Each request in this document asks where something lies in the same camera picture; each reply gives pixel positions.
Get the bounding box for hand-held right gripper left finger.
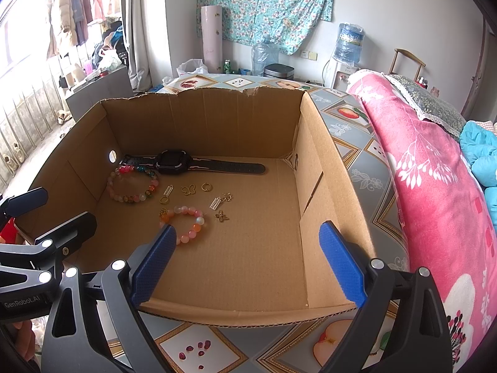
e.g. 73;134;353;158
41;223;177;373

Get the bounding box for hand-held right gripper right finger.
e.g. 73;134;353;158
318;221;453;373

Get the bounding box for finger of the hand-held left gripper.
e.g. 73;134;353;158
0;212;97;278
0;187;49;226

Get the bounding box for orange pink bead bracelet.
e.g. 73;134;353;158
158;206;206;245

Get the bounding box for multicolour bead bracelet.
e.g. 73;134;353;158
107;164;161;204

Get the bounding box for brown cardboard box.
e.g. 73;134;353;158
13;85;375;327

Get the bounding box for black and pink smart watch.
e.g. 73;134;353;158
118;150;267;176

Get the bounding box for person's left hand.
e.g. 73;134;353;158
8;316;37;362

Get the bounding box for fruit print tablecloth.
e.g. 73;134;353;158
105;73;412;373

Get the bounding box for pink floral blanket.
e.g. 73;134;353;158
345;68;497;366

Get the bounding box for grey cabinet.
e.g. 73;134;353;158
64;64;133;123

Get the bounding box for pile of clothes and bags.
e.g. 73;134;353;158
91;23;129;71

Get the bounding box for blue quilt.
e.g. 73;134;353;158
460;120;497;187

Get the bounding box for grey floral cushion cover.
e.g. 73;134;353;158
386;73;467;133

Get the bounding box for white water dispenser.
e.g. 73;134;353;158
324;60;360;90

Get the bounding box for hanging coats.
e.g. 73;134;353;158
47;0;105;61

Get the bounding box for white plastic bag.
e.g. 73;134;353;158
176;59;208;76

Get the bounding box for grey trash bin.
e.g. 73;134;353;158
264;63;294;79

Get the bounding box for grey curtain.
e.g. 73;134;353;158
120;0;171;92

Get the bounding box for clear water jug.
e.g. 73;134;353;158
252;34;280;76

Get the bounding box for wooden chair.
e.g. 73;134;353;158
390;48;426;82

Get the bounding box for pale pink roll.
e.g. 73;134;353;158
200;5;223;74

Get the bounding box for dark wooden door frame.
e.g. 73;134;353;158
462;16;492;117

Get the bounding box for teal floral wall cloth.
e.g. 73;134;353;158
197;0;335;56

